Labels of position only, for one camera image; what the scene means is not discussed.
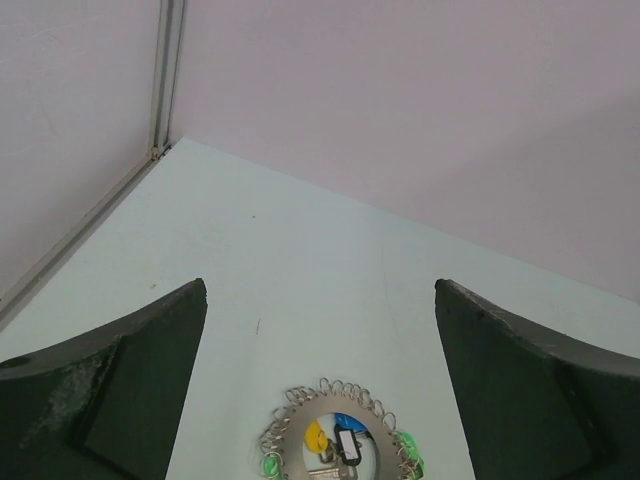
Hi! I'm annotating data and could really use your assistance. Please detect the blue key tag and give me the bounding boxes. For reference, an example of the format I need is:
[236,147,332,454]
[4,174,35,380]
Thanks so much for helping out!
[334,413,368,434]

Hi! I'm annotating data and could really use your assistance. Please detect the metal disc keyring holder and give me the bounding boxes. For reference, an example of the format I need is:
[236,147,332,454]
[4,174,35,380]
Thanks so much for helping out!
[260,377,412,479]

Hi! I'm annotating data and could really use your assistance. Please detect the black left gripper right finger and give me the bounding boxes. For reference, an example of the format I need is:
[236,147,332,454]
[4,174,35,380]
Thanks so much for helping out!
[435,279,639,479]

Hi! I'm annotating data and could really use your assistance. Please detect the aluminium frame left post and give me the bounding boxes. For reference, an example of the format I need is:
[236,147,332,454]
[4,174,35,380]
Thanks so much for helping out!
[1,1,186,325]

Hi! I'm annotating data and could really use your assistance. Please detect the yellow key tag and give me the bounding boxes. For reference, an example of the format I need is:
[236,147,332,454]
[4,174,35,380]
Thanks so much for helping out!
[304,420,329,455]

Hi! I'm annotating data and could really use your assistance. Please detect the green key tag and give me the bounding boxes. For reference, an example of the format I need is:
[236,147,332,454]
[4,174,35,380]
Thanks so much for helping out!
[262,451,281,480]
[396,431,424,479]

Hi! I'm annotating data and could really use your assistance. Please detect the black white label tag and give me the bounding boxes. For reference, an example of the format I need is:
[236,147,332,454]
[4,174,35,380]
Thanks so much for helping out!
[334,424,362,467]

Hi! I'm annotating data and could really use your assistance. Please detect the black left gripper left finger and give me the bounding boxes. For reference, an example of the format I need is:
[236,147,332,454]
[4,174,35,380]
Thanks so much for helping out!
[1,279,207,479]

